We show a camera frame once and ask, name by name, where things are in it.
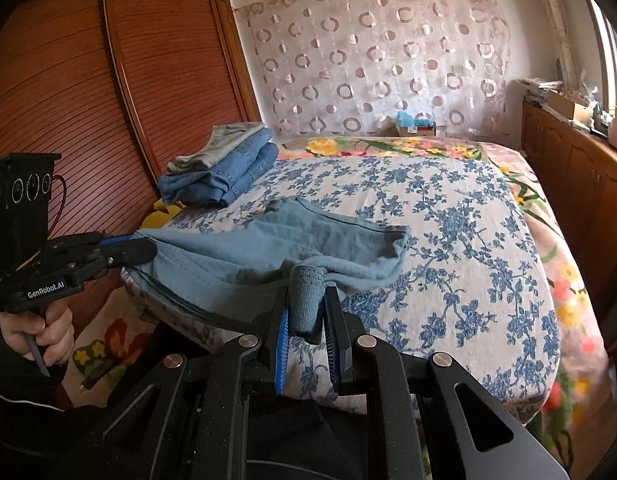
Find open cardboard box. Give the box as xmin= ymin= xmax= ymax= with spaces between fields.
xmin=543 ymin=89 xmax=598 ymax=124

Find person's left forearm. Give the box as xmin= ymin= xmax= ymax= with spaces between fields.
xmin=0 ymin=340 xmax=92 ymax=443

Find wooden side cabinet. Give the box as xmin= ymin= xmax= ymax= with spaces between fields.
xmin=521 ymin=99 xmax=617 ymax=361

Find blue plastic bag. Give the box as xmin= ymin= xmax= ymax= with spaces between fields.
xmin=395 ymin=110 xmax=435 ymax=129

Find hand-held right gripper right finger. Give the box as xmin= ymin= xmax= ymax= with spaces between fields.
xmin=323 ymin=285 xmax=572 ymax=480

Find circle patterned curtain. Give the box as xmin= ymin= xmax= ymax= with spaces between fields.
xmin=232 ymin=0 xmax=513 ymax=137

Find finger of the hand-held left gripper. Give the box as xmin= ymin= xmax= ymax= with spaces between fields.
xmin=63 ymin=238 xmax=158 ymax=282
xmin=48 ymin=232 xmax=140 ymax=259

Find brown wooden wardrobe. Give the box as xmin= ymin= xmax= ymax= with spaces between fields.
xmin=0 ymin=0 xmax=262 ymax=323

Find folded blue jeans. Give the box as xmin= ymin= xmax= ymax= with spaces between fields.
xmin=157 ymin=127 xmax=280 ymax=207

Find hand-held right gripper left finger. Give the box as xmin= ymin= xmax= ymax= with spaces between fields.
xmin=101 ymin=287 xmax=292 ymax=480

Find blue floral blanket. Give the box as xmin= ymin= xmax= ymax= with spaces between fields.
xmin=121 ymin=155 xmax=562 ymax=417

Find person's left hand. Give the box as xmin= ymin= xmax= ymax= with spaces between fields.
xmin=0 ymin=304 xmax=75 ymax=368

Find light blue pants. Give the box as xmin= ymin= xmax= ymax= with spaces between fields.
xmin=121 ymin=197 xmax=412 ymax=347

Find stack of papers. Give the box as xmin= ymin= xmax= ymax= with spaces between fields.
xmin=516 ymin=77 xmax=565 ymax=107

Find folded grey pants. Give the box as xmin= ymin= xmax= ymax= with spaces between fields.
xmin=167 ymin=122 xmax=266 ymax=172

